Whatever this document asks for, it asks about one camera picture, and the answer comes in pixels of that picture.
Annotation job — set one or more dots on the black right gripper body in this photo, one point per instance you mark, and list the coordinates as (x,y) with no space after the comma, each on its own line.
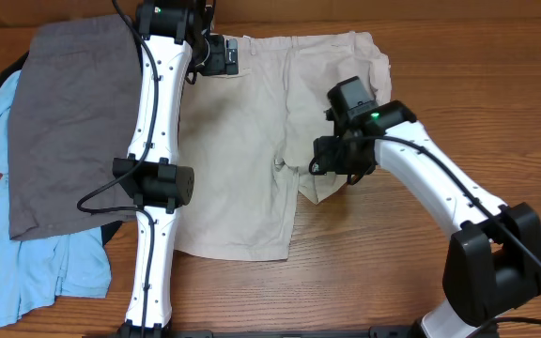
(346,160)

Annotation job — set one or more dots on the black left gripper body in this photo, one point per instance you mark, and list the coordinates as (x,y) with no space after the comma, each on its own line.
(216,61)

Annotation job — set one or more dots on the beige khaki shorts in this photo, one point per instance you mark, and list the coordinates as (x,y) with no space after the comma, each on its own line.
(249,139)

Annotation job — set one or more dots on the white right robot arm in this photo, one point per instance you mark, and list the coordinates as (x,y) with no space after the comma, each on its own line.
(494,254)

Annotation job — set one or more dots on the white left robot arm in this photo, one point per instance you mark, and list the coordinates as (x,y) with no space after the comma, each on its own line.
(177,45)

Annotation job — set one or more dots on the grey shorts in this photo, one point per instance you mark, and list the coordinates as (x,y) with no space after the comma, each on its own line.
(75,127)

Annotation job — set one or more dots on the black garment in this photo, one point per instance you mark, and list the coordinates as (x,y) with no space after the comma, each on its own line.
(5,75)

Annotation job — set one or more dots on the light blue shirt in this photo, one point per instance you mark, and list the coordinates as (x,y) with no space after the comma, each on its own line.
(33,273)

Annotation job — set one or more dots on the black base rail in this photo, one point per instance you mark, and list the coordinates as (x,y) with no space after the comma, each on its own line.
(289,333)

